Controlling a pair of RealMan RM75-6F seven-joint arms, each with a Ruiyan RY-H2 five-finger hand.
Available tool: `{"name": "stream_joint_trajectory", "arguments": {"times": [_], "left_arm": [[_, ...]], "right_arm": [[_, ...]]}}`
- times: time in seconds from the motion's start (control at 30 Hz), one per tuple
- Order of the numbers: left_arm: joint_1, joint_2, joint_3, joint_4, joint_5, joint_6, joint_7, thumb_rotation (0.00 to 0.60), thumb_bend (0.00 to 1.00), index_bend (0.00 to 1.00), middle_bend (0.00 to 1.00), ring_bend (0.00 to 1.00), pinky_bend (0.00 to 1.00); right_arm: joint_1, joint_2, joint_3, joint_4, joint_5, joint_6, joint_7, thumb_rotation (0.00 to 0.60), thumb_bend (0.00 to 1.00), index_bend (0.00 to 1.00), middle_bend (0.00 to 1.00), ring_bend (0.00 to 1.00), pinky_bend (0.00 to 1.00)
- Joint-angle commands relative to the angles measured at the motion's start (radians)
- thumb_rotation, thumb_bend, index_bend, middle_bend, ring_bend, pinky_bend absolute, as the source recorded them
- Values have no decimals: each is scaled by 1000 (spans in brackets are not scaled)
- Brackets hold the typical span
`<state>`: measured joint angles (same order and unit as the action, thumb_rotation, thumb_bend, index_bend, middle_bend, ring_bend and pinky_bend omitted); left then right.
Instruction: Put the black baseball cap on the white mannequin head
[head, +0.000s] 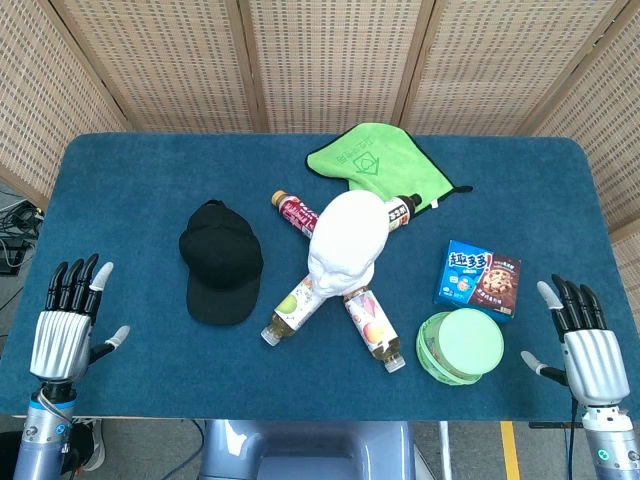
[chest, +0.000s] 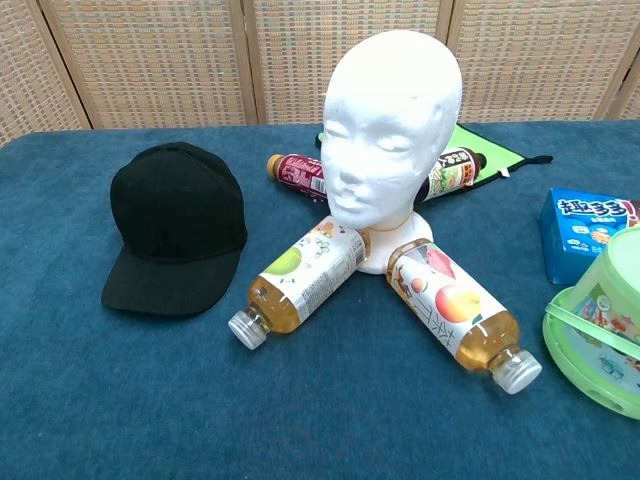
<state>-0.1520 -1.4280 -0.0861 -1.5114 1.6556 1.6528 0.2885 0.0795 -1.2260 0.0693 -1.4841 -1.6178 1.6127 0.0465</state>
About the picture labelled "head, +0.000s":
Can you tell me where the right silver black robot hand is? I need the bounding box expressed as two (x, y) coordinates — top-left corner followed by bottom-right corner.
(519, 273), (632, 407)

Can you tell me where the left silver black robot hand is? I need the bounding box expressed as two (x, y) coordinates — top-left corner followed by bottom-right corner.
(28, 253), (131, 386)

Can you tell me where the black baseball cap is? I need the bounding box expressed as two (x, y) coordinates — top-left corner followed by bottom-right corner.
(178, 199), (265, 327)

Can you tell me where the white foam mannequin head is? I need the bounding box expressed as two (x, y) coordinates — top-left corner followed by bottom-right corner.
(307, 189), (390, 302)

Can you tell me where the black power adapter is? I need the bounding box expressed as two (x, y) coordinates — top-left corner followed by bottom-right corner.
(0, 238), (27, 274)

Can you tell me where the black white sneaker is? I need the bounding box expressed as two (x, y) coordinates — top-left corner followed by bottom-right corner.
(74, 418), (107, 474)

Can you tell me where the yellow floor tape strip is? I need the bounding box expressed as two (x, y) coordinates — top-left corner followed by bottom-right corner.
(499, 420), (522, 480)

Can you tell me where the green round lidded container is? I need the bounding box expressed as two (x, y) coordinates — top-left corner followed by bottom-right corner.
(415, 307), (505, 387)

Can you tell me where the blue cookie box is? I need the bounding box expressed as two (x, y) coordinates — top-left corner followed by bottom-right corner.
(432, 239), (522, 322)

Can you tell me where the white table leg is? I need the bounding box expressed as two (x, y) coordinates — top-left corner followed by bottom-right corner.
(438, 420), (451, 480)

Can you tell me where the blue felt table cover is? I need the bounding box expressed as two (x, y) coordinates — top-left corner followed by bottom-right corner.
(0, 132), (640, 421)

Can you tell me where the peach label tea bottle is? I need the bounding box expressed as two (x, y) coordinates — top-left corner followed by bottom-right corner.
(342, 285), (407, 375)

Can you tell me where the green apple label tea bottle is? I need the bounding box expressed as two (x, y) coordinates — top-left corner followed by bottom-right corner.
(260, 279), (331, 347)

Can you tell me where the dark label tea bottle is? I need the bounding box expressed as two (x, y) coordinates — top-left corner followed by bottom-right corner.
(384, 193), (425, 234)

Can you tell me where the blue-grey robot torso base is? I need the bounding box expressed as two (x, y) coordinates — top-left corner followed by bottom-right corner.
(198, 418), (417, 480)

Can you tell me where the red label drink bottle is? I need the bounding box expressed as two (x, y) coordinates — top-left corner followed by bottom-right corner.
(270, 190), (321, 240)

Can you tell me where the green microfiber cloth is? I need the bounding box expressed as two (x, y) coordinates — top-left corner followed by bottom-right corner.
(305, 121), (474, 215)

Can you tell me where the woven wooden folding screen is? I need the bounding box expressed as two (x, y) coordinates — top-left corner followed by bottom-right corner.
(0, 0), (640, 326)

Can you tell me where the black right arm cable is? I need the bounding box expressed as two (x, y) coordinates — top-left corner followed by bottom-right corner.
(566, 394), (581, 480)

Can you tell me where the black floor cables bundle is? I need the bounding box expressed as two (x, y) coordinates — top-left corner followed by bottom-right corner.
(0, 199), (46, 239)

